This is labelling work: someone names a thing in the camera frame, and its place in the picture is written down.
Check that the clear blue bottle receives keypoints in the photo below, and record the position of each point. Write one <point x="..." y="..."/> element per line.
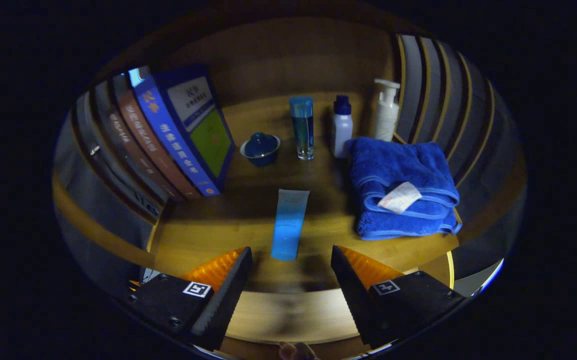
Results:
<point x="302" y="130"/>

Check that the blue folded towel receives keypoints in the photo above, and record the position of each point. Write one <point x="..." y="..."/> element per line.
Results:
<point x="398" y="165"/>

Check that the wooden countertop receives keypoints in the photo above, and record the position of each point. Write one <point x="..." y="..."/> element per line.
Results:
<point x="248" y="220"/>

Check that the wooden drawer with black knob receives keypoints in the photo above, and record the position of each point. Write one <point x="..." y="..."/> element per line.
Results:
<point x="293" y="315"/>

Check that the white bottle with blue cap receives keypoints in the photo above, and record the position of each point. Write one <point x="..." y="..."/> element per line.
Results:
<point x="342" y="132"/>

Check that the thick blue book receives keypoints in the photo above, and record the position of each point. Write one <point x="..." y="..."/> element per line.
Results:
<point x="178" y="140"/>

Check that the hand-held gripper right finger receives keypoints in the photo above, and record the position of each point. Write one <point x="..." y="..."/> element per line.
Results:
<point x="356" y="300"/>

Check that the white pump bottle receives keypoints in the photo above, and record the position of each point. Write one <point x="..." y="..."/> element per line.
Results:
<point x="386" y="117"/>

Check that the blue squeeze tube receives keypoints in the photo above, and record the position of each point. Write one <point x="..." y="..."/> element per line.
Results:
<point x="288" y="225"/>

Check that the small metal clip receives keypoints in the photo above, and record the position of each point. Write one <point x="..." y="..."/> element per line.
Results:
<point x="94" y="149"/>

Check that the wooden cabinet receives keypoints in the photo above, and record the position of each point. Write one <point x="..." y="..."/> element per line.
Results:
<point x="293" y="55"/>

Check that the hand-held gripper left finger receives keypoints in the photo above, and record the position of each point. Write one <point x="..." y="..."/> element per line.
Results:
<point x="225" y="305"/>

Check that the blue lidded teacup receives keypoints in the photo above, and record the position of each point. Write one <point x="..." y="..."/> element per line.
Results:
<point x="260" y="147"/>

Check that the reddish brown book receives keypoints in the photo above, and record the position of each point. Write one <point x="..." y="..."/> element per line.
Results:
<point x="143" y="142"/>

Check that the dark brown book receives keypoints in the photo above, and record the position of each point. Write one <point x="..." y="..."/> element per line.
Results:
<point x="120" y="135"/>

